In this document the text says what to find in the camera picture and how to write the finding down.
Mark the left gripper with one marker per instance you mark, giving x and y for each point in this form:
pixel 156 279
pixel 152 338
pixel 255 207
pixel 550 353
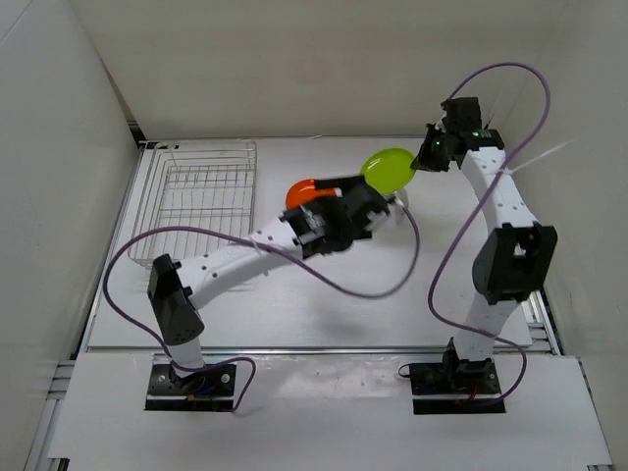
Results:
pixel 338 183

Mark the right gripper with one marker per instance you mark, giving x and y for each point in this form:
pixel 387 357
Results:
pixel 423 161

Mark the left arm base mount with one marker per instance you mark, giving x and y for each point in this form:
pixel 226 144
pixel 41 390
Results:
pixel 211 391

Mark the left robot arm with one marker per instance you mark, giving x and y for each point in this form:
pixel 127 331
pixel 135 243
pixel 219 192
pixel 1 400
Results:
pixel 329 219

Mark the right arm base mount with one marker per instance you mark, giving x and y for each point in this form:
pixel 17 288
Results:
pixel 453 386

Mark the green plate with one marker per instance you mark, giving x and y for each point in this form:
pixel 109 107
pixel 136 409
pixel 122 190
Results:
pixel 389 170

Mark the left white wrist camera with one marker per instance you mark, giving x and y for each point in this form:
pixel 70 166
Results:
pixel 397 213

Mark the white cable tie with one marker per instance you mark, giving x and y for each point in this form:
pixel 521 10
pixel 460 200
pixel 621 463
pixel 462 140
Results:
pixel 510 171

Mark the wire dish rack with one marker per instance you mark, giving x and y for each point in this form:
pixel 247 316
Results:
pixel 208 184

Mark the aluminium rail front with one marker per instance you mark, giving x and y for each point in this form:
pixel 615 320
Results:
pixel 410 350

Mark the orange plate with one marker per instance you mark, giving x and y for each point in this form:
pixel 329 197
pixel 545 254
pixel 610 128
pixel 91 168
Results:
pixel 307 190

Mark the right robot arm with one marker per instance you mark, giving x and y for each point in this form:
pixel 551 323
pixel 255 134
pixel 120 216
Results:
pixel 511 264

